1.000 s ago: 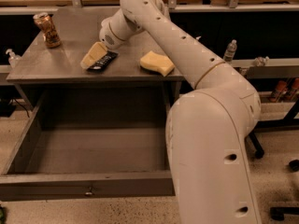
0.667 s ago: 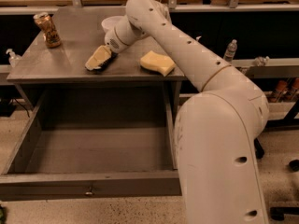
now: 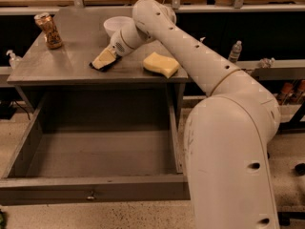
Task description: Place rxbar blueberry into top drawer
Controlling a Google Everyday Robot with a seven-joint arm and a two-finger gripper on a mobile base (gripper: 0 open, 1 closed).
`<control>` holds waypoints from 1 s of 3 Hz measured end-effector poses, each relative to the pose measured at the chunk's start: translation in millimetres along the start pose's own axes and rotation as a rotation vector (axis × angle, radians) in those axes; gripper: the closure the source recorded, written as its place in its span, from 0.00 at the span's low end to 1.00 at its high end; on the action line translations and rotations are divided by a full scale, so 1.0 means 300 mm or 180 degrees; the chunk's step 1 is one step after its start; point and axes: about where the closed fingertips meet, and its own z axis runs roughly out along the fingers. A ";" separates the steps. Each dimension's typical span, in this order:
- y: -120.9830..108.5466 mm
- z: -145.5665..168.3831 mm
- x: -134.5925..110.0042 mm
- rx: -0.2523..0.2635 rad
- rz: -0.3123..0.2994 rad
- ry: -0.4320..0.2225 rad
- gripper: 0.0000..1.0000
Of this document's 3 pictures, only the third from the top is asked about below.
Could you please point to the grey cabinet desk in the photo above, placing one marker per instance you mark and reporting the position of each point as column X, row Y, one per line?
column 63, row 80

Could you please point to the orange bottles under shelf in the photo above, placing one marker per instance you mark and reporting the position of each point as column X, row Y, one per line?
column 291, row 92

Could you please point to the clear water bottle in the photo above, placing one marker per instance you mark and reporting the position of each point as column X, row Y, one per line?
column 235, row 52

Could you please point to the open grey top drawer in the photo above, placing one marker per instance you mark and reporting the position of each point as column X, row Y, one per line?
column 97, row 146

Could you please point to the crumpled plastic wrapper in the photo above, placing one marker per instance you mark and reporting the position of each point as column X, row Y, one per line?
column 266, row 62

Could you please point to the white bowl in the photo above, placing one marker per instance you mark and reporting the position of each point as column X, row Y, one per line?
column 113, row 25

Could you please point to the orange drink can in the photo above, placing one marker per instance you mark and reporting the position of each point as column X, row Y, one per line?
column 47, row 25

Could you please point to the yellow sponge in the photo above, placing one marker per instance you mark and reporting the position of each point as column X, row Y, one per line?
column 158, row 63

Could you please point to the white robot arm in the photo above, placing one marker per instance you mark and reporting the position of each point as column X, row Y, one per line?
column 225, row 136

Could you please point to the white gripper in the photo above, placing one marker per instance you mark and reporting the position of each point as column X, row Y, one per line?
column 118, row 45

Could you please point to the clear pump bottle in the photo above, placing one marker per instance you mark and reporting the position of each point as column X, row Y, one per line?
column 14, row 59

